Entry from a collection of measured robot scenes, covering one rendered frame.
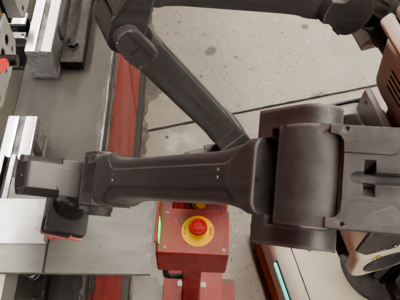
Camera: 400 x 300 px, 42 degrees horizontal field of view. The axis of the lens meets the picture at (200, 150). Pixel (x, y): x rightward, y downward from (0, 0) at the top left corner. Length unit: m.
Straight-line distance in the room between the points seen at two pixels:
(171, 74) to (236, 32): 1.78
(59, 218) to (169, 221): 0.38
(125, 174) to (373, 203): 0.31
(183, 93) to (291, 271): 0.95
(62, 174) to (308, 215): 0.44
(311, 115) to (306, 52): 2.18
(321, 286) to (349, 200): 1.32
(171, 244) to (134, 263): 0.26
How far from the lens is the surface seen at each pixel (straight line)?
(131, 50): 0.75
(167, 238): 1.16
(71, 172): 0.75
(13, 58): 0.83
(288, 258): 1.71
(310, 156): 0.38
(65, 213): 0.84
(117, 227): 0.94
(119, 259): 0.92
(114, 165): 0.64
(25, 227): 0.97
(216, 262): 1.19
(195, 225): 1.14
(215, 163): 0.46
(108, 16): 0.76
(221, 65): 2.46
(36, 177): 0.74
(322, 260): 1.73
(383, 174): 0.39
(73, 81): 1.29
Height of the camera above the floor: 1.85
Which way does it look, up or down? 58 degrees down
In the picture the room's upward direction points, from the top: 3 degrees clockwise
